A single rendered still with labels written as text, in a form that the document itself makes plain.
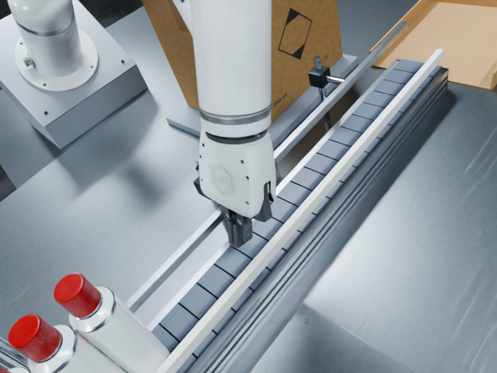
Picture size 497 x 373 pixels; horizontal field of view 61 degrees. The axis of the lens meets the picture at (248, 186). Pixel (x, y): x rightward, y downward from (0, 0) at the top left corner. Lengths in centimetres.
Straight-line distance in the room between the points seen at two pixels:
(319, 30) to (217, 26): 53
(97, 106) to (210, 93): 73
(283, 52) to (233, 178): 42
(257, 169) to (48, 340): 27
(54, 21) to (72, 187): 35
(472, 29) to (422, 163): 43
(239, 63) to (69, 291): 28
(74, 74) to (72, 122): 12
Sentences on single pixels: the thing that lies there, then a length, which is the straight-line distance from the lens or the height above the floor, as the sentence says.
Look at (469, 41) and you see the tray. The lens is 109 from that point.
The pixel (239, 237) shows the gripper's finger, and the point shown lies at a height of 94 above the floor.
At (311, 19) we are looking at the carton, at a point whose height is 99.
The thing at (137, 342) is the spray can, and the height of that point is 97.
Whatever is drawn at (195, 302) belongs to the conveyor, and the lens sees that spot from 63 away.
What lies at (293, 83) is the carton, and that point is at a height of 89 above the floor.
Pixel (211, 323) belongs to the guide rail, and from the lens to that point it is 58.
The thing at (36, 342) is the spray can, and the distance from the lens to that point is 46.
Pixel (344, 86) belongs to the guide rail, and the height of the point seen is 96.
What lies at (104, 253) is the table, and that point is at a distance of 84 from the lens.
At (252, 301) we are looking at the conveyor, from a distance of 61.
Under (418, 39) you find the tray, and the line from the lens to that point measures 111.
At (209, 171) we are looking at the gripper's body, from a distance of 54.
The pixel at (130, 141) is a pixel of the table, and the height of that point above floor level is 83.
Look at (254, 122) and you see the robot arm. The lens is 48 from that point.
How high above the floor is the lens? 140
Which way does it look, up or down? 44 degrees down
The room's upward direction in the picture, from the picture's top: 21 degrees counter-clockwise
